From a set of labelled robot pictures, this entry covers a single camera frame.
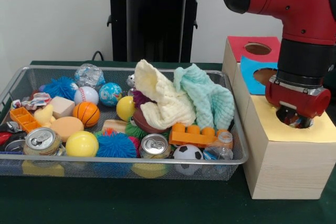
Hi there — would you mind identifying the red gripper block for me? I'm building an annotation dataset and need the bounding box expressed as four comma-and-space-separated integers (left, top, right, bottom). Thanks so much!
265, 77, 332, 128

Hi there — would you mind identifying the light teal waffle cloth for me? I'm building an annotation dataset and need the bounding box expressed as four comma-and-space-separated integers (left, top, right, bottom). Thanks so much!
173, 63, 235, 130

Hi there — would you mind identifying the cream waffle cloth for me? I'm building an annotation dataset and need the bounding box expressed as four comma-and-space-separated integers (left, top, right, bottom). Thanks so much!
133, 59, 197, 130

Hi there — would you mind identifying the wooden box with three holes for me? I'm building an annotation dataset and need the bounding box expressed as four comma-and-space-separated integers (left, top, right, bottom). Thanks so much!
222, 36, 336, 200

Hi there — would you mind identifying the orange toy building block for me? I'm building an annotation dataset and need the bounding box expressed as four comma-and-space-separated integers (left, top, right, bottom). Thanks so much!
169, 123, 233, 148

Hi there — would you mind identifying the black and white soccer ball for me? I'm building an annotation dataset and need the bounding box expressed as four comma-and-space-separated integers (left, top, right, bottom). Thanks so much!
173, 144, 204, 175

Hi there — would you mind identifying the blue spiky rubber ball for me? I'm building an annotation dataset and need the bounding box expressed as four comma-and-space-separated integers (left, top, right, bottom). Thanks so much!
39, 77, 79, 99
96, 129, 139, 159

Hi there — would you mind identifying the dark green table cloth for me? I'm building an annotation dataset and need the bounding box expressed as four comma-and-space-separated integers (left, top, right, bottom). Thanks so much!
0, 60, 336, 224

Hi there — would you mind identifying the blue and green globe ball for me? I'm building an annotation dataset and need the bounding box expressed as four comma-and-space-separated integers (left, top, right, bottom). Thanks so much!
99, 82, 123, 107

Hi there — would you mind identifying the orange toy basketball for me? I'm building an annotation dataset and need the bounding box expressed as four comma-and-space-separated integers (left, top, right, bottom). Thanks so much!
72, 101, 101, 127

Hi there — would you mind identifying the white toy baseball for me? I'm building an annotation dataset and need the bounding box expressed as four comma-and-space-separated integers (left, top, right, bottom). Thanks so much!
73, 86, 100, 105

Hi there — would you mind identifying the yellow smooth ball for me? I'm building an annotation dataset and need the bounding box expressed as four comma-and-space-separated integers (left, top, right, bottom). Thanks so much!
65, 131, 100, 158

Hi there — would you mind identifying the shallow wire mesh bin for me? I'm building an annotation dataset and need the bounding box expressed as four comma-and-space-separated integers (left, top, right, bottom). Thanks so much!
0, 65, 249, 182

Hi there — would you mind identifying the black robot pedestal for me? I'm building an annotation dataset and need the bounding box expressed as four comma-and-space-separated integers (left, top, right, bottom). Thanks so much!
101, 0, 211, 63

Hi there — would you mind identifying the thin black looped cable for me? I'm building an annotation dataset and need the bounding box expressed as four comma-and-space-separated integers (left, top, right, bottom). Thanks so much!
91, 50, 104, 62

